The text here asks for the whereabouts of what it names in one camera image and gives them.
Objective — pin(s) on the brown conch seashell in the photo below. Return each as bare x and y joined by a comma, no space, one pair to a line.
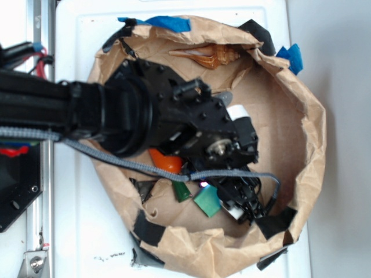
210,56

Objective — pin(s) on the white plastic tray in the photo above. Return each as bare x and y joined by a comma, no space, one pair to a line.
90,239

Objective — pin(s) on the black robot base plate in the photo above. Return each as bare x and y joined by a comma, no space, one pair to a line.
20,181

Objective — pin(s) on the aluminium extrusion rail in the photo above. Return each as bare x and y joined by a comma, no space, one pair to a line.
41,21

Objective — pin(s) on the green rectangular block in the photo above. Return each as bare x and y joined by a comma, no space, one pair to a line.
208,201

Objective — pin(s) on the blue tape piece top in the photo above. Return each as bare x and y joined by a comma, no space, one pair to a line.
175,24

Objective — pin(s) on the brown paper bag bin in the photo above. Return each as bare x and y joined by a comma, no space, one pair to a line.
291,126

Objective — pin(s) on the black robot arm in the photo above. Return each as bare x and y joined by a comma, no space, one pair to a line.
145,118

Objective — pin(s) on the grey plush bunny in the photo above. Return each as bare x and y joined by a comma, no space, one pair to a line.
225,97

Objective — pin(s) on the orange toy carrot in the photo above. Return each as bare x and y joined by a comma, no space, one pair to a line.
172,164

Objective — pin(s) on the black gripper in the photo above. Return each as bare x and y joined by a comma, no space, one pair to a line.
239,196

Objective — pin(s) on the blue tape piece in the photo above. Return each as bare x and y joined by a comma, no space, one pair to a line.
175,24
293,55

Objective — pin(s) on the blue tape piece right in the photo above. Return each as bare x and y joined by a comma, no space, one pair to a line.
293,55

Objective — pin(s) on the metal corner bracket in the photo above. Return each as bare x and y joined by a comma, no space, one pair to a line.
35,264

